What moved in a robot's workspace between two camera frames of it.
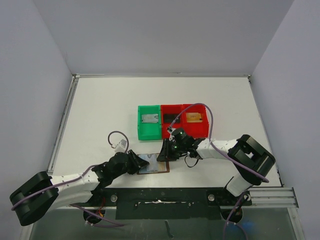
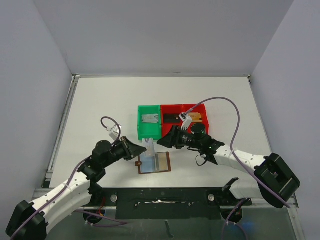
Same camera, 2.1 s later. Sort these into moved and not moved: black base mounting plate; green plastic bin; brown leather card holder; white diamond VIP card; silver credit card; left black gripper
Moved: left black gripper; white diamond VIP card
Not moved: silver credit card; black base mounting plate; brown leather card holder; green plastic bin
